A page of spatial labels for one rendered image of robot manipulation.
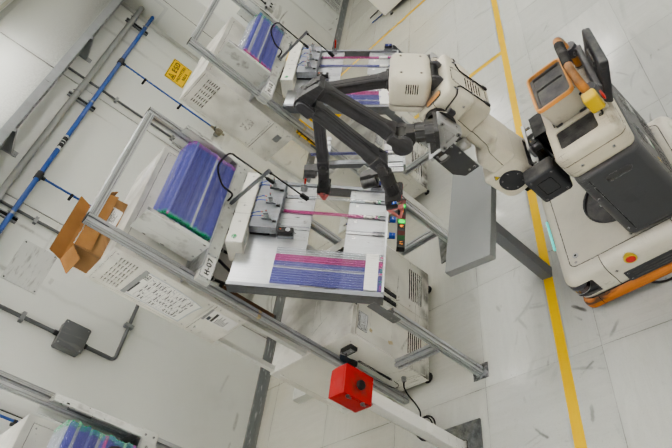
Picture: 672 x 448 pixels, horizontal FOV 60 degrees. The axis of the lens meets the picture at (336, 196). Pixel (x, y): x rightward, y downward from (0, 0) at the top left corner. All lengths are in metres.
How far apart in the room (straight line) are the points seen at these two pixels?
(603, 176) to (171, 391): 2.99
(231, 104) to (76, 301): 1.59
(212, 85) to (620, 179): 2.46
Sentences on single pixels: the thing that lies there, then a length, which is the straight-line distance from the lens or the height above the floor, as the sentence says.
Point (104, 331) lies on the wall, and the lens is 4.06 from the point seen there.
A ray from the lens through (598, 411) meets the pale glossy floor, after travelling 2.64.
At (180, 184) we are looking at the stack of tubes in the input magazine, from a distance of 2.78.
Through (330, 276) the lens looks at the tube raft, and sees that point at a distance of 2.66.
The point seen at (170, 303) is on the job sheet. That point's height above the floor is 1.34.
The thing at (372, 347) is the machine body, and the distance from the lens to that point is 2.93.
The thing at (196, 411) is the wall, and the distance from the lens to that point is 4.20.
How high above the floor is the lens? 2.14
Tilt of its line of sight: 24 degrees down
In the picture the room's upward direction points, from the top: 54 degrees counter-clockwise
